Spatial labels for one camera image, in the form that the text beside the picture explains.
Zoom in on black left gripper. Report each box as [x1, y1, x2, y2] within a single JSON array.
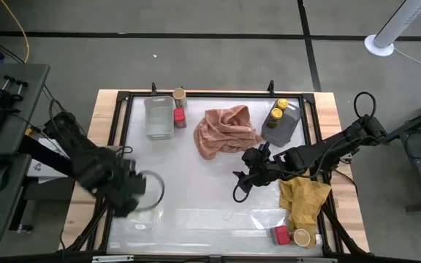
[[107, 160, 148, 218]]

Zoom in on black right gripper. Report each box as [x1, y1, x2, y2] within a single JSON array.
[[242, 141, 283, 187]]

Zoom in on yellow cloth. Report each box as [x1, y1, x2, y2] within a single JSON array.
[[278, 177, 332, 250]]

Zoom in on spice jar with red lid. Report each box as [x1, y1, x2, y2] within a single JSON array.
[[270, 225, 292, 246], [172, 107, 188, 129]]

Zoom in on white plastic bin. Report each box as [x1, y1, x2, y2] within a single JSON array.
[[143, 95, 176, 141]]

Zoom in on spice jar with tan lid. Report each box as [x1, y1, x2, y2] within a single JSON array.
[[290, 228, 312, 249], [172, 87, 189, 110]]

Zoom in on clear plastic container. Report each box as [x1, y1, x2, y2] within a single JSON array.
[[125, 180, 163, 235]]

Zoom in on grey plastic bin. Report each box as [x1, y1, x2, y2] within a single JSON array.
[[260, 102, 304, 148]]

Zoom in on peach cloth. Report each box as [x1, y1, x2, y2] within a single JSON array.
[[192, 104, 264, 161]]

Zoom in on white cardboard box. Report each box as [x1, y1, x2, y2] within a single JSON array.
[[26, 137, 69, 183]]

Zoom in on black clamp holder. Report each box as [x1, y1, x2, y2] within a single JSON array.
[[0, 75, 29, 114]]

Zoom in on white tower fan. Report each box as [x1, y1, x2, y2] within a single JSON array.
[[363, 0, 421, 58]]

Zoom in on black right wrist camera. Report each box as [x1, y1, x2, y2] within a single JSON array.
[[232, 170, 250, 193]]

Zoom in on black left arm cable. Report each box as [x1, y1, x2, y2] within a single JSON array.
[[122, 145, 166, 213]]

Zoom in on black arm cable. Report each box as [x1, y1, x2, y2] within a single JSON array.
[[122, 145, 166, 213], [232, 91, 376, 204]]

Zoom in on black aluminium table frame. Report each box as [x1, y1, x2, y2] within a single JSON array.
[[58, 89, 371, 263]]

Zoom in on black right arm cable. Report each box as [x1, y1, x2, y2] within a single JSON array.
[[232, 91, 376, 204]]

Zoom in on white floor cable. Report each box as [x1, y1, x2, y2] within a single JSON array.
[[392, 46, 421, 74]]

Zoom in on yellow floor cable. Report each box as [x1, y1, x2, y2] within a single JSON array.
[[0, 0, 31, 64]]

